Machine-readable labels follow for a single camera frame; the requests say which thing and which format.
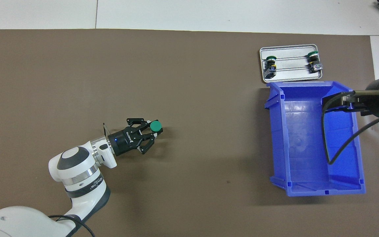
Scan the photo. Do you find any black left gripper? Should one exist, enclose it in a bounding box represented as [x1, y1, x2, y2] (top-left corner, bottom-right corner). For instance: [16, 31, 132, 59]
[108, 118, 159, 157]

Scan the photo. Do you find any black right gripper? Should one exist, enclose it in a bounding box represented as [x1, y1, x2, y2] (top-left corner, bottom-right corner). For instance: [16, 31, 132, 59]
[322, 76, 379, 118]

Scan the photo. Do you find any green push button switch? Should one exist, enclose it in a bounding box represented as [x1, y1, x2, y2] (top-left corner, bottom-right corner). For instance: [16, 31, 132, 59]
[149, 120, 164, 137]
[307, 51, 323, 73]
[264, 56, 278, 79]

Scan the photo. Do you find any silver metal tray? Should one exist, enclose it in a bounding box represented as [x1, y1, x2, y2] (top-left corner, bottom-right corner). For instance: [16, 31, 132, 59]
[259, 44, 323, 83]

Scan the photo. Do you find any blue plastic storage bin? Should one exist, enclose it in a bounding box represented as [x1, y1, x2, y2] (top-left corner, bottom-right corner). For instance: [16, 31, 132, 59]
[264, 81, 366, 197]

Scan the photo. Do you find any brown table mat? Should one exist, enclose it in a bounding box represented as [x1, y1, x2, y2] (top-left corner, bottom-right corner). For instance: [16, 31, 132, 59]
[0, 29, 379, 237]

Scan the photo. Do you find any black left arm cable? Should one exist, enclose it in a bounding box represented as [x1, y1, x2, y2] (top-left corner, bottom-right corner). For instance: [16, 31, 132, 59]
[46, 123, 109, 237]

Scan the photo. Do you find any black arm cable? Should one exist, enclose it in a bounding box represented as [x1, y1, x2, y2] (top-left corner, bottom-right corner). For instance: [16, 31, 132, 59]
[46, 123, 109, 237]
[320, 90, 379, 165]

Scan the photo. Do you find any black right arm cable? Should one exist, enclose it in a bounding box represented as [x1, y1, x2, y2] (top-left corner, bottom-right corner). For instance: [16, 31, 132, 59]
[320, 90, 379, 165]

